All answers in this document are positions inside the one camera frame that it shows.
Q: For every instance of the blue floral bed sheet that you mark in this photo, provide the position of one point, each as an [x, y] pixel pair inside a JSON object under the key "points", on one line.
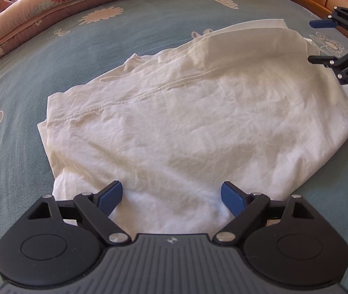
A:
{"points": [[100, 43]]}

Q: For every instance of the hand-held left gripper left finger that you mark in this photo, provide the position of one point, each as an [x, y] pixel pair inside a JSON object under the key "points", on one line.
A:
{"points": [[111, 196]]}

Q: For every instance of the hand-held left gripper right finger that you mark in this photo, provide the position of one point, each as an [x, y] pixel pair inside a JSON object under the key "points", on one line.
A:
{"points": [[233, 197]]}

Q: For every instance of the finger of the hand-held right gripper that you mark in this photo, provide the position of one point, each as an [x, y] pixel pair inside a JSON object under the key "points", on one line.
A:
{"points": [[322, 24], [321, 59]]}

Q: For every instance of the white printed long-sleeve shirt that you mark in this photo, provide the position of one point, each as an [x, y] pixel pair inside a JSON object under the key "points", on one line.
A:
{"points": [[192, 113]]}

